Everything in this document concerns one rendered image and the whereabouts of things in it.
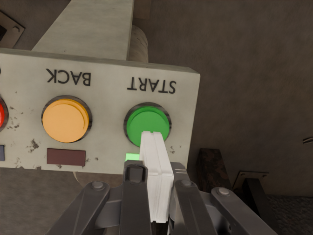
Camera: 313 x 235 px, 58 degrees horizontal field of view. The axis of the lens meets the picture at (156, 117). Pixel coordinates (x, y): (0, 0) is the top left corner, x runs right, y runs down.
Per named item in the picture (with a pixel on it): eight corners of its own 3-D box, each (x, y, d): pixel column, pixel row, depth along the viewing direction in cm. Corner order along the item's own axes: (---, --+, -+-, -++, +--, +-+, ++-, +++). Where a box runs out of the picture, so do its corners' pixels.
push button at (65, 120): (89, 138, 28) (86, 145, 26) (47, 135, 27) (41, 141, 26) (91, 98, 27) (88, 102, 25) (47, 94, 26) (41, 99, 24)
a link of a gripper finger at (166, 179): (160, 174, 15) (174, 175, 15) (151, 131, 21) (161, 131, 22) (154, 223, 16) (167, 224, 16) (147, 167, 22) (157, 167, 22)
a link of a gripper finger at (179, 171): (176, 205, 13) (237, 208, 14) (165, 160, 18) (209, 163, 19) (173, 232, 14) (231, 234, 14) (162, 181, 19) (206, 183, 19)
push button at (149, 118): (165, 143, 28) (166, 150, 27) (125, 141, 28) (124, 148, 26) (169, 105, 27) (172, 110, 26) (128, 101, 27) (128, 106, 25)
